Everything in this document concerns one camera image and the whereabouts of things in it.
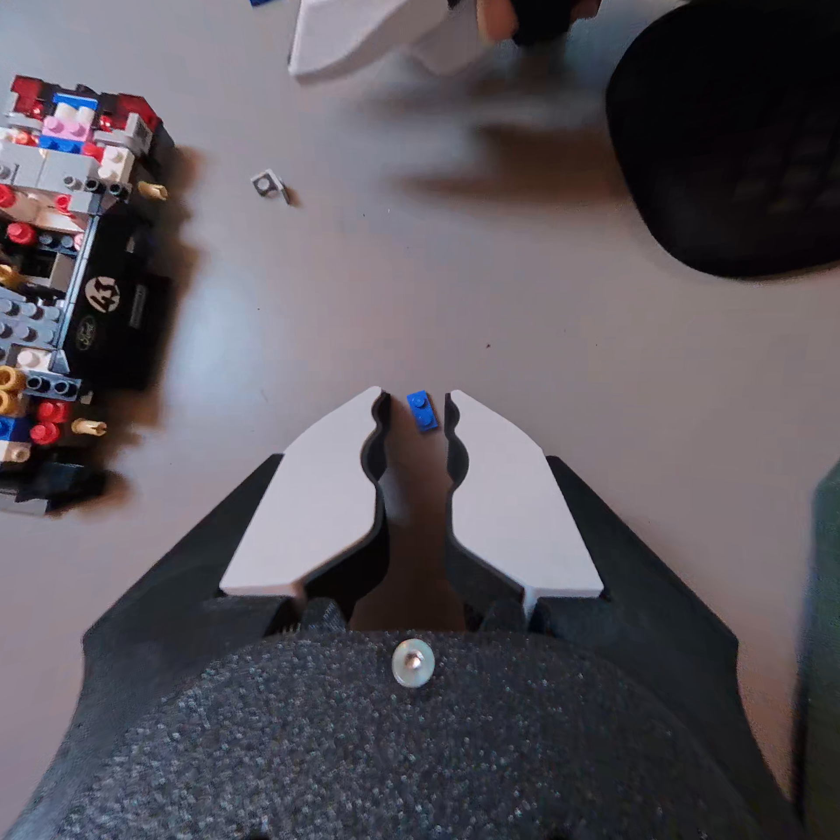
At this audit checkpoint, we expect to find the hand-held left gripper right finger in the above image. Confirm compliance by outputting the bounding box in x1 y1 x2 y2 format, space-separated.
444 390 605 631

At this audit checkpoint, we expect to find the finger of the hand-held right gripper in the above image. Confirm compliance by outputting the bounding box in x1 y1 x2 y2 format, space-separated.
287 0 455 84

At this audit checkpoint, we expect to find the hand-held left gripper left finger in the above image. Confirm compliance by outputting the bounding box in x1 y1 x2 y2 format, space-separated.
218 386 392 621

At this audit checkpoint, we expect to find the small blue lego piece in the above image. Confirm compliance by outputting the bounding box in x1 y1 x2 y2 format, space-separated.
407 390 441 434

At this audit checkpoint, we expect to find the black lego car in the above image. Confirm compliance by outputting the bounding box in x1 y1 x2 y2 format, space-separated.
0 73 178 516

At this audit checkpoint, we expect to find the person's right hand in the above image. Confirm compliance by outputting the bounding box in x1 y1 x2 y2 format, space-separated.
476 0 521 43

